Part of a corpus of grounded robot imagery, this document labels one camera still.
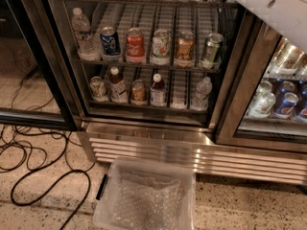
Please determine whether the white green 7up can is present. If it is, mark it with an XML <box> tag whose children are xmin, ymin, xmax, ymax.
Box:
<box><xmin>150</xmin><ymin>30</ymin><xmax>171</xmax><ymax>65</ymax></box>

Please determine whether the clear water bottle shelf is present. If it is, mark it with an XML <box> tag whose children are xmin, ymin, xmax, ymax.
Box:
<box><xmin>71</xmin><ymin>8</ymin><xmax>100</xmax><ymax>61</ymax></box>
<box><xmin>191</xmin><ymin>77</ymin><xmax>212</xmax><ymax>111</ymax></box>

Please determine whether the green soda can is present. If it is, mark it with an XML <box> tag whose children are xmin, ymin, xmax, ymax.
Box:
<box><xmin>200</xmin><ymin>33</ymin><xmax>224</xmax><ymax>69</ymax></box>

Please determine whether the brown tea bottle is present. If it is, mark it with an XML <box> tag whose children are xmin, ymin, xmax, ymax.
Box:
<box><xmin>150</xmin><ymin>74</ymin><xmax>166</xmax><ymax>106</ymax></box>
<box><xmin>109</xmin><ymin>66</ymin><xmax>128</xmax><ymax>104</ymax></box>

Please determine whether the white green can right door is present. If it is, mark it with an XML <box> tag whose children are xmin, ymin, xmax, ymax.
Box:
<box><xmin>248</xmin><ymin>80</ymin><xmax>276</xmax><ymax>118</ymax></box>

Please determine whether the stainless steel display fridge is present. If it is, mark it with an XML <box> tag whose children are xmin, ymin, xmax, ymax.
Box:
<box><xmin>14</xmin><ymin>0</ymin><xmax>307</xmax><ymax>187</ymax></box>

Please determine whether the white green can bottom shelf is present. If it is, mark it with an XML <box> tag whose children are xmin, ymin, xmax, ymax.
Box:
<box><xmin>89</xmin><ymin>76</ymin><xmax>107</xmax><ymax>102</ymax></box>

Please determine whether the open glass fridge door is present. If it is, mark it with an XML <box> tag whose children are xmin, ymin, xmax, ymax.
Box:
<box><xmin>0</xmin><ymin>0</ymin><xmax>80</xmax><ymax>131</ymax></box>

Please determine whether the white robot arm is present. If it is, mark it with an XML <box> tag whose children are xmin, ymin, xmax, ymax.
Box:
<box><xmin>235</xmin><ymin>0</ymin><xmax>307</xmax><ymax>52</ymax></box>

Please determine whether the blue pepsi can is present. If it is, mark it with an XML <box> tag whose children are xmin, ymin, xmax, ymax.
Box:
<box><xmin>100</xmin><ymin>26</ymin><xmax>121</xmax><ymax>61</ymax></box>

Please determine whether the clear water bottle middle shelf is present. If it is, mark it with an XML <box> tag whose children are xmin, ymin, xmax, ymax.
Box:
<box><xmin>71</xmin><ymin>8</ymin><xmax>100</xmax><ymax>61</ymax></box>

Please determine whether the bubble wrap sheet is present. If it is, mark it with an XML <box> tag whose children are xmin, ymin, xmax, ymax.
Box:
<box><xmin>110</xmin><ymin>172</ymin><xmax>182</xmax><ymax>230</ymax></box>

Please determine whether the silver gold can right door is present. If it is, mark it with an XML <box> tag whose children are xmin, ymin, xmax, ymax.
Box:
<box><xmin>272</xmin><ymin>42</ymin><xmax>303</xmax><ymax>75</ymax></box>

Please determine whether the blue pepsi can right door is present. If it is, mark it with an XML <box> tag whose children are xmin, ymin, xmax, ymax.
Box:
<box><xmin>273</xmin><ymin>92</ymin><xmax>299</xmax><ymax>119</ymax></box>

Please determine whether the orange gold soda can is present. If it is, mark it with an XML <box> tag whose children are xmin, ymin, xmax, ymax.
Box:
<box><xmin>175</xmin><ymin>31</ymin><xmax>195</xmax><ymax>67</ymax></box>

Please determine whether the clear plastic storage bin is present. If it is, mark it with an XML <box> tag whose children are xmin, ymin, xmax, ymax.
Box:
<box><xmin>93</xmin><ymin>157</ymin><xmax>196</xmax><ymax>230</ymax></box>

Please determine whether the closed right glass door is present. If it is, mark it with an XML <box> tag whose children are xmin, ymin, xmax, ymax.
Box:
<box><xmin>216</xmin><ymin>11</ymin><xmax>307</xmax><ymax>153</ymax></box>

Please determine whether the gold can bottom shelf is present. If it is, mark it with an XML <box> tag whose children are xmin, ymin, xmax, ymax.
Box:
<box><xmin>130</xmin><ymin>80</ymin><xmax>147</xmax><ymax>105</ymax></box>

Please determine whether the black floor cable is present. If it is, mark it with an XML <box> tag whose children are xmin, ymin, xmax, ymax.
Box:
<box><xmin>0</xmin><ymin>38</ymin><xmax>96</xmax><ymax>230</ymax></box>

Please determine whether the red coca cola can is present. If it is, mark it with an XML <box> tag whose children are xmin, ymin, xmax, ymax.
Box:
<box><xmin>126</xmin><ymin>28</ymin><xmax>145</xmax><ymax>63</ymax></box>

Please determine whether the brown tea bottle middle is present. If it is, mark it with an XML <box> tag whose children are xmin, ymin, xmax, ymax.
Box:
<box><xmin>150</xmin><ymin>74</ymin><xmax>166</xmax><ymax>106</ymax></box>

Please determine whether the clear water bottle bottom shelf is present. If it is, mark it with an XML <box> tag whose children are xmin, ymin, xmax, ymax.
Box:
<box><xmin>191</xmin><ymin>77</ymin><xmax>212</xmax><ymax>111</ymax></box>

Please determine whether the brown tea bottle left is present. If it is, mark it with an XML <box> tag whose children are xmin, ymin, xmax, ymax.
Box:
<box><xmin>109</xmin><ymin>66</ymin><xmax>128</xmax><ymax>104</ymax></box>

